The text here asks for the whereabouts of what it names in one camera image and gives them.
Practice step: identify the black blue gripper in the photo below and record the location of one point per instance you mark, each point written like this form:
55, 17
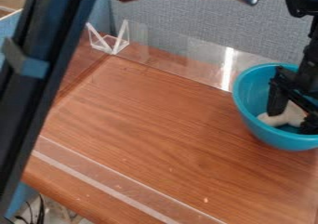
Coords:
299, 86

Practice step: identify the clear acrylic barrier frame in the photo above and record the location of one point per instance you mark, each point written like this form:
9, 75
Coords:
142, 117

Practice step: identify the white brown toy mushroom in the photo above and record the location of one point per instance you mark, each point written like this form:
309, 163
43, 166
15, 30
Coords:
293, 116

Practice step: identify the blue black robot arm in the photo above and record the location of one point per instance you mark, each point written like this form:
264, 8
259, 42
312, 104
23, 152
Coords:
37, 57

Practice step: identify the blue plastic bowl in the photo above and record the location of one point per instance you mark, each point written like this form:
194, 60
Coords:
251, 95

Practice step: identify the wooden shelf unit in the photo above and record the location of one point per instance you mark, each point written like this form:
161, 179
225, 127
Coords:
10, 1

